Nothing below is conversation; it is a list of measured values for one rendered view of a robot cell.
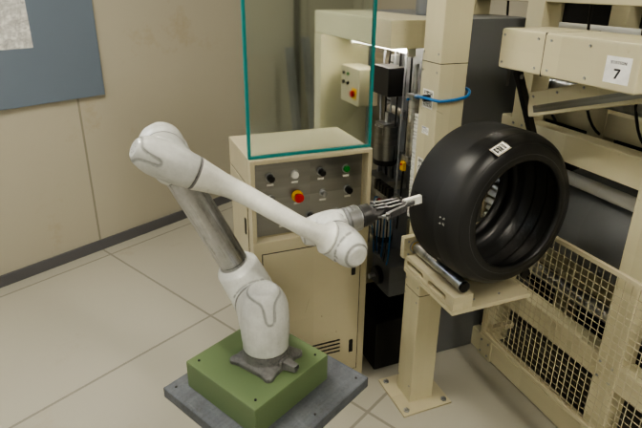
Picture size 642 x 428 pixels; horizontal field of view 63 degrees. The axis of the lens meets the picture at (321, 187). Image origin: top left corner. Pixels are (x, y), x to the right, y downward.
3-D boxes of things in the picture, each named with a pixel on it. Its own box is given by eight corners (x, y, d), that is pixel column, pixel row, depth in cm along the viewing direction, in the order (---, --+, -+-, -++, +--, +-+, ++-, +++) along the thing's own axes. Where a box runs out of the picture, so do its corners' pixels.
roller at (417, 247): (420, 240, 222) (419, 249, 223) (411, 242, 220) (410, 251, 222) (471, 281, 192) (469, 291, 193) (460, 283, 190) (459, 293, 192)
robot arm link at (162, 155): (206, 158, 144) (199, 144, 156) (142, 130, 136) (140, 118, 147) (185, 199, 146) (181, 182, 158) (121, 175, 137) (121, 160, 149)
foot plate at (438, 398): (378, 380, 273) (378, 377, 272) (422, 368, 282) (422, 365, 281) (404, 417, 250) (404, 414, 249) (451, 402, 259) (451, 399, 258)
